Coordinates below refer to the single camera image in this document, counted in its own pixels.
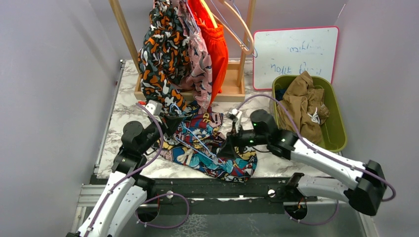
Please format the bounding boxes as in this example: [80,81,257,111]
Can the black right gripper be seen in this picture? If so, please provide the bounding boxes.
[216,121,269,160]

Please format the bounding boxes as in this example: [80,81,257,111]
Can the light blue wire hanger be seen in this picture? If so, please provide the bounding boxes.
[231,0,258,58]
[176,122,225,166]

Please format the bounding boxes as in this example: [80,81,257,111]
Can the colourful patterned shorts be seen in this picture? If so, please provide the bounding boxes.
[160,102,258,183]

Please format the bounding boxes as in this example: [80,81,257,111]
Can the navy blue shorts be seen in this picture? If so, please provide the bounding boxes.
[275,89,287,101]

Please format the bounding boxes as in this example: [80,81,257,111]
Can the tan khaki shorts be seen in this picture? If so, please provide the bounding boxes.
[277,71,330,145]

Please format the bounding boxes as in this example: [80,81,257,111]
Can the cream wooden hanger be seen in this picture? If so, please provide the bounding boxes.
[210,0,246,48]

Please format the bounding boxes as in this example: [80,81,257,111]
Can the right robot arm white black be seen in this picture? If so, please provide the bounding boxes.
[217,109,388,216]

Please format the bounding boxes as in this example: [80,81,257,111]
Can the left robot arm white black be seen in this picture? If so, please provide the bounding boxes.
[67,117,182,237]

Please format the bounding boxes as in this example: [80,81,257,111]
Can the pink patterned garment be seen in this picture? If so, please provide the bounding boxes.
[178,0,212,113]

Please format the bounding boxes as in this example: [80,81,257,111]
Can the wooden clothes rack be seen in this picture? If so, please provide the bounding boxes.
[109,0,247,102]

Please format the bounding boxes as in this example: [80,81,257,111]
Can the camouflage orange black garment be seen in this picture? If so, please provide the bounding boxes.
[138,0,191,115]

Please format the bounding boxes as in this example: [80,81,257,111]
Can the olive green plastic basket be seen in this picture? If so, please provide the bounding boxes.
[270,75,347,153]

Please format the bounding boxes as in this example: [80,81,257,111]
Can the pink framed whiteboard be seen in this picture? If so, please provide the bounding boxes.
[252,26,339,91]

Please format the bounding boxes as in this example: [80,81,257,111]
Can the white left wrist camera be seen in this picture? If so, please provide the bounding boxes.
[136,100,163,116]

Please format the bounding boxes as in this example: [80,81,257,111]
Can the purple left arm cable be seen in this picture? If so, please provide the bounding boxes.
[83,103,190,237]

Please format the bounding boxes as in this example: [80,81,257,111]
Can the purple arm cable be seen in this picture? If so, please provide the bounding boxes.
[237,94,397,226]
[83,103,190,237]

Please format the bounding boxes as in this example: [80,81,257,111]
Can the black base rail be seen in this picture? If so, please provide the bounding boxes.
[135,178,317,218]

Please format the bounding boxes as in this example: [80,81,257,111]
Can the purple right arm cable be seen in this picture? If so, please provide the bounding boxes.
[237,94,397,226]

